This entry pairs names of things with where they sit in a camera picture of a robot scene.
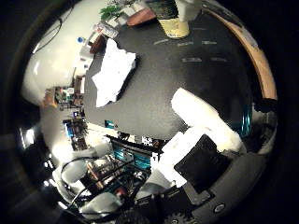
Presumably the thin black cable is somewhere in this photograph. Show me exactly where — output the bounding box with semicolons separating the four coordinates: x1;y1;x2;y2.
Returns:
32;6;76;54

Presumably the white crumpled cloth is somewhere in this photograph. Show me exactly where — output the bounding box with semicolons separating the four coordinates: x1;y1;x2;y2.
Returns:
91;37;138;108

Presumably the green potted plant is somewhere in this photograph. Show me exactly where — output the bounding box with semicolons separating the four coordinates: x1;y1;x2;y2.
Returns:
99;0;141;21

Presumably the round brown wooden stool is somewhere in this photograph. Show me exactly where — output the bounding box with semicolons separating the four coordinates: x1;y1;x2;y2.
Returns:
125;7;157;28

